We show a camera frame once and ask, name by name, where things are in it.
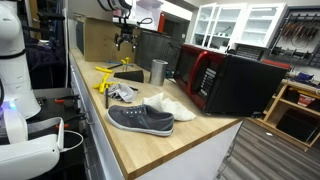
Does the black wedge hex key stand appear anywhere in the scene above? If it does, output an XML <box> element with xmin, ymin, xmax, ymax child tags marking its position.
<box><xmin>113</xmin><ymin>69</ymin><xmax>145</xmax><ymax>84</ymax></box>

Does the wooden shelf unit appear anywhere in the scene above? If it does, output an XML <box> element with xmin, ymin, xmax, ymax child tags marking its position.
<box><xmin>248</xmin><ymin>78</ymin><xmax>320</xmax><ymax>153</ymax></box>

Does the red and white box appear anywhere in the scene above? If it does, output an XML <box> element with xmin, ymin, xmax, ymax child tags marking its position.
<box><xmin>297</xmin><ymin>93</ymin><xmax>316</xmax><ymax>108</ymax></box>

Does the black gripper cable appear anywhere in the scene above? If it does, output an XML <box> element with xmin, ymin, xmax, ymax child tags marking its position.
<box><xmin>135</xmin><ymin>16</ymin><xmax>154</xmax><ymax>27</ymax></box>

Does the thick yellow T-handle hex key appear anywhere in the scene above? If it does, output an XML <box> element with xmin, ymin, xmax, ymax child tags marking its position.
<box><xmin>99</xmin><ymin>73</ymin><xmax>110</xmax><ymax>94</ymax></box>
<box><xmin>93</xmin><ymin>81</ymin><xmax>110</xmax><ymax>110</ymax></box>

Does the long yellow T-handle hex key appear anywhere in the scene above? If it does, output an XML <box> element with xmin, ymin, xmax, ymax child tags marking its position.
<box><xmin>95</xmin><ymin>63</ymin><xmax>124</xmax><ymax>74</ymax></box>

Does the white cloth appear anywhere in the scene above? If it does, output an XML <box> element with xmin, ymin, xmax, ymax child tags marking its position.
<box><xmin>142</xmin><ymin>92</ymin><xmax>197</xmax><ymax>122</ymax></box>

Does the black bin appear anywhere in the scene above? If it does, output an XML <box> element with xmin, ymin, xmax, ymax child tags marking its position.
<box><xmin>275</xmin><ymin>108</ymin><xmax>319</xmax><ymax>144</ymax></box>

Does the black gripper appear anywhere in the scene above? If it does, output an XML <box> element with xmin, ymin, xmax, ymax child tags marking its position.
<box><xmin>115</xmin><ymin>25</ymin><xmax>138</xmax><ymax>53</ymax></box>

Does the grey cloth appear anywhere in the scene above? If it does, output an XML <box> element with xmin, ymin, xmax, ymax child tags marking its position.
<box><xmin>107</xmin><ymin>82</ymin><xmax>138</xmax><ymax>104</ymax></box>

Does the white headset cable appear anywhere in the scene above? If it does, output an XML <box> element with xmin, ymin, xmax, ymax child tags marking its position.
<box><xmin>59</xmin><ymin>129</ymin><xmax>85</xmax><ymax>153</ymax></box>

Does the large cardboard box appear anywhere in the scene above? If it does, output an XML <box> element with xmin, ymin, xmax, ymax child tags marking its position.
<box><xmin>75</xmin><ymin>15</ymin><xmax>142</xmax><ymax>64</ymax></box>

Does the black pegboard base plate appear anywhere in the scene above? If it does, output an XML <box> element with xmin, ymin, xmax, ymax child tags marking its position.
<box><xmin>26</xmin><ymin>96</ymin><xmax>88</xmax><ymax>180</ymax></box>

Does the blue hand tool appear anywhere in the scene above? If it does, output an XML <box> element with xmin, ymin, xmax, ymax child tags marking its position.
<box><xmin>105</xmin><ymin>59</ymin><xmax>134</xmax><ymax>68</ymax></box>

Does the white glass-door cabinet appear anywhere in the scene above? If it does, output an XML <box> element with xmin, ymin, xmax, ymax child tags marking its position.
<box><xmin>190</xmin><ymin>2</ymin><xmax>288</xmax><ymax>50</ymax></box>

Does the black wall tool rack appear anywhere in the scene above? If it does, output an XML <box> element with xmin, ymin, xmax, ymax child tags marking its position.
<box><xmin>268</xmin><ymin>5</ymin><xmax>320</xmax><ymax>69</ymax></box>

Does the black clamp with orange tip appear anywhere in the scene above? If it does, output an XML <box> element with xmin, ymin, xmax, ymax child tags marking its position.
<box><xmin>54</xmin><ymin>113</ymin><xmax>88</xmax><ymax>130</ymax></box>
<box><xmin>54</xmin><ymin>94</ymin><xmax>81</xmax><ymax>104</ymax></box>

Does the silver cylindrical tin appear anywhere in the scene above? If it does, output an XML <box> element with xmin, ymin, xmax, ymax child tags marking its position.
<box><xmin>148</xmin><ymin>59</ymin><xmax>169</xmax><ymax>87</ymax></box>

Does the blue object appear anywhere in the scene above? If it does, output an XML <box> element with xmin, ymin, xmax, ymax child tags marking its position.
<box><xmin>295</xmin><ymin>71</ymin><xmax>315</xmax><ymax>83</ymax></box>

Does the grey canvas sneaker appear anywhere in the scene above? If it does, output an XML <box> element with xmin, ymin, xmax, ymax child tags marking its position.
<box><xmin>106</xmin><ymin>104</ymin><xmax>175</xmax><ymax>137</ymax></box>

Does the black perforated tray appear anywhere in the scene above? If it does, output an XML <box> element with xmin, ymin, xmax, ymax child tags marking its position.
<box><xmin>234</xmin><ymin>44</ymin><xmax>267</xmax><ymax>62</ymax></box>

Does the red upright bar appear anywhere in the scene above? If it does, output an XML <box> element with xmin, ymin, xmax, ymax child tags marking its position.
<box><xmin>157</xmin><ymin>12</ymin><xmax>167</xmax><ymax>34</ymax></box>

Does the dark fabric chair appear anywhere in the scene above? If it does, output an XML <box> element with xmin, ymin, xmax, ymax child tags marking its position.
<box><xmin>19</xmin><ymin>29</ymin><xmax>67</xmax><ymax>89</ymax></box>

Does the red and black microwave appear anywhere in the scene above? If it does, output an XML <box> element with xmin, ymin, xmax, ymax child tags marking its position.
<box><xmin>173</xmin><ymin>43</ymin><xmax>290</xmax><ymax>118</ymax></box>

